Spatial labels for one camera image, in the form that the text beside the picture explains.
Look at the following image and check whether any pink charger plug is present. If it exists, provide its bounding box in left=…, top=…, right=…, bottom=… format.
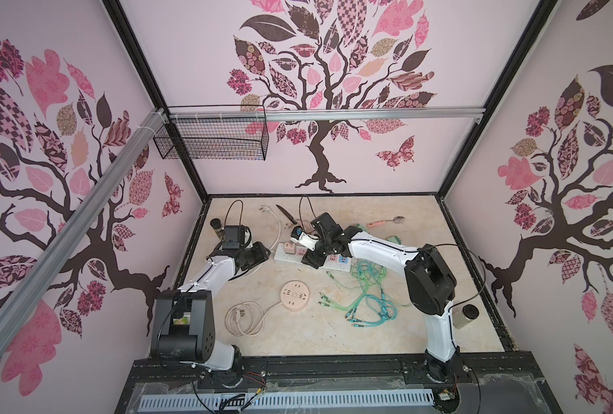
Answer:
left=283, top=243, right=296, bottom=255

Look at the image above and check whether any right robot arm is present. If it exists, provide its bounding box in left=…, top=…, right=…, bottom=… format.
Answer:
left=291, top=213, right=456, bottom=363

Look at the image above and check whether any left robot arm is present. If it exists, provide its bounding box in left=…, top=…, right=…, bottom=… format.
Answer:
left=150, top=224, right=270, bottom=371

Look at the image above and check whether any white multicolour power strip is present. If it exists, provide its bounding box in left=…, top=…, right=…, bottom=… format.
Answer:
left=275, top=243, right=351, bottom=273

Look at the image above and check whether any round pink power strip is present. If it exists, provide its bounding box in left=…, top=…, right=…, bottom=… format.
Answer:
left=280, top=280, right=311, bottom=312

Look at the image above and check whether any black cap spice bottle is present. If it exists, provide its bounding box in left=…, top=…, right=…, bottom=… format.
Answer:
left=209, top=218, right=225, bottom=241

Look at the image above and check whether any black knife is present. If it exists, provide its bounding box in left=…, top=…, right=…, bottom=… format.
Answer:
left=275, top=205, right=299, bottom=225

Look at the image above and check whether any black lid jar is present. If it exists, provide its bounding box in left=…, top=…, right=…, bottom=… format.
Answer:
left=451, top=304, right=480, bottom=329

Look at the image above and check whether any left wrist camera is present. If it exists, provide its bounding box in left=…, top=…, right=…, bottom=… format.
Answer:
left=222, top=224, right=250, bottom=250

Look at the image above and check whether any pink handled spoon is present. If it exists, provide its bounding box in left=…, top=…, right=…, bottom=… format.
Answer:
left=367, top=216, right=406, bottom=228

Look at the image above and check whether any green teal cable tangle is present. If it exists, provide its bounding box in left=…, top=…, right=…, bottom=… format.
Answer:
left=318, top=235, right=403, bottom=329

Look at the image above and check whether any wire mesh basket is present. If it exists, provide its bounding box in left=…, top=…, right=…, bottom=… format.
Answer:
left=154, top=103, right=270, bottom=160

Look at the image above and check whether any white vented cable duct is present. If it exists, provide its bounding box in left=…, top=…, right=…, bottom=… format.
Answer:
left=136, top=389, right=434, bottom=413

